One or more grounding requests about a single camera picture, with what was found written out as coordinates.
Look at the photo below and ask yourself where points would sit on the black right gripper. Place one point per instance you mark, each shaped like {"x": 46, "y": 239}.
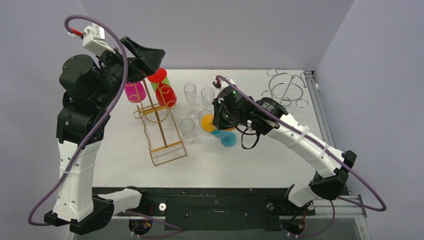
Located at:
{"x": 219, "y": 112}

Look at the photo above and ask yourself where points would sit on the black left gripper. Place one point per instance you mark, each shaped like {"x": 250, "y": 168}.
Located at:
{"x": 147, "y": 59}

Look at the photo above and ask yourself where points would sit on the cyan plastic wine glass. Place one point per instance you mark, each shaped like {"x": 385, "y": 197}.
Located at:
{"x": 227, "y": 138}

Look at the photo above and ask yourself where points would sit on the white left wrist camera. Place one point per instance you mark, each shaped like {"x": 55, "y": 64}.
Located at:
{"x": 93, "y": 39}

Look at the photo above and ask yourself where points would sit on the aluminium rail right side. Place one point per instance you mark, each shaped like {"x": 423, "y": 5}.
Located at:
{"x": 313, "y": 89}

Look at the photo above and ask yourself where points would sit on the orange plastic wine glass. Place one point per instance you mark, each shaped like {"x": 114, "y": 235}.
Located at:
{"x": 206, "y": 123}

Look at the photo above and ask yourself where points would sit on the clear champagne flute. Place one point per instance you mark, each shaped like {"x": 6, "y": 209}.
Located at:
{"x": 190, "y": 93}

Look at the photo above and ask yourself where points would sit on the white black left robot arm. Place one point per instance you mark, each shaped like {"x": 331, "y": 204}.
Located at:
{"x": 90, "y": 88}

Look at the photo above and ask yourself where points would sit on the gold wire glass rack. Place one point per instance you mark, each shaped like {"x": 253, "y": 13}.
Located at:
{"x": 165, "y": 142}

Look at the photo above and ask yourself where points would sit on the magenta plastic wine glass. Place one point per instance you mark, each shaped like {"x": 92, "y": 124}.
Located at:
{"x": 135, "y": 92}

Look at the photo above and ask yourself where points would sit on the red upper plastic wine glass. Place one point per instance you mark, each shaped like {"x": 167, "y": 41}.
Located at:
{"x": 165, "y": 94}

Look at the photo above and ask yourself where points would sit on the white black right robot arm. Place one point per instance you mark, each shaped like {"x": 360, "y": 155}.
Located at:
{"x": 269, "y": 118}

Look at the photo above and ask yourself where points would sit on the chrome round glass rack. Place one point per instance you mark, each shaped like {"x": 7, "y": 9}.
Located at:
{"x": 287, "y": 88}

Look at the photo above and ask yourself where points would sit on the clear glass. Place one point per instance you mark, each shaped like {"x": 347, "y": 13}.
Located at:
{"x": 202, "y": 113}
{"x": 188, "y": 129}
{"x": 207, "y": 96}

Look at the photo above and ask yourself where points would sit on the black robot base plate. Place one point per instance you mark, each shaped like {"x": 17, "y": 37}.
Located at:
{"x": 234, "y": 209}

